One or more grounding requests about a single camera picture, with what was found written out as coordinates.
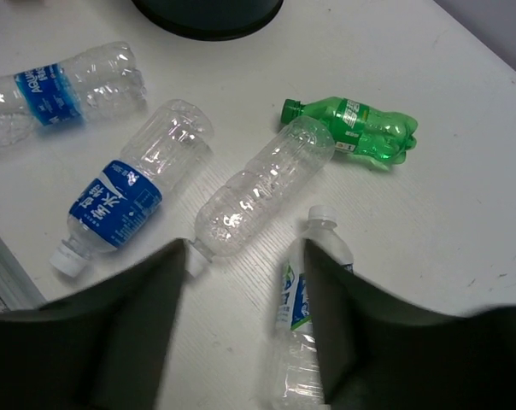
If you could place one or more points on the clear bottle dark blue label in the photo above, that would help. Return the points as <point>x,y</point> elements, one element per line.
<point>166,153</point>

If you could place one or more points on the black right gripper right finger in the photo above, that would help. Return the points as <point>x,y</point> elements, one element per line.
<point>377,351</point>

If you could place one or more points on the clear unlabeled plastic bottle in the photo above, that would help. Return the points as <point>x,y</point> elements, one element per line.
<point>247,201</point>

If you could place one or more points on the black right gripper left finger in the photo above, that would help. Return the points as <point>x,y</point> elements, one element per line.
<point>100,348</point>

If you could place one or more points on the green Sprite bottle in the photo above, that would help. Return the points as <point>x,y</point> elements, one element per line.
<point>366,135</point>

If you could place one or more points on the clear bottle green-blue label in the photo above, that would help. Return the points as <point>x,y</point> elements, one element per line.
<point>295,376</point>

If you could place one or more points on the dark bin with gold rim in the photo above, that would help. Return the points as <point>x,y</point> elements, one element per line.
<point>210,20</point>

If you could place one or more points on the crushed Aquarius bottle blue label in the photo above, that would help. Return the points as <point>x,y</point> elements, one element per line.
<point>97,84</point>

